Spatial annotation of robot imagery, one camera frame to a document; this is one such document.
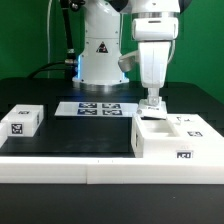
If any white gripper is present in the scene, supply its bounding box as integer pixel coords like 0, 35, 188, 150
138, 42, 170, 106

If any white cabinet body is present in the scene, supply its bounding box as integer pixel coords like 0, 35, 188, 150
131, 115, 224, 160

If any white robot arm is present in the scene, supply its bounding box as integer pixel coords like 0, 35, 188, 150
59, 0, 191, 107

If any white cabinet top box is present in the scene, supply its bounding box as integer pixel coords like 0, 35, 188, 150
1, 104, 44, 137

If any white U-shaped obstacle fence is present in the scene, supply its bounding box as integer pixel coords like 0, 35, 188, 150
0, 114, 224, 185

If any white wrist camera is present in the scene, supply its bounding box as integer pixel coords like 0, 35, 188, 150
118, 51, 139, 72

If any black cable conduit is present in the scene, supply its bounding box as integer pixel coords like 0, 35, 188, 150
27, 0, 83, 80

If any white marker base plate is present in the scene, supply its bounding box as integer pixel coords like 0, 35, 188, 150
55, 102, 138, 117

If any white thin cable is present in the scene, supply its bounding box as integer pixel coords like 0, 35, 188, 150
46, 0, 54, 79

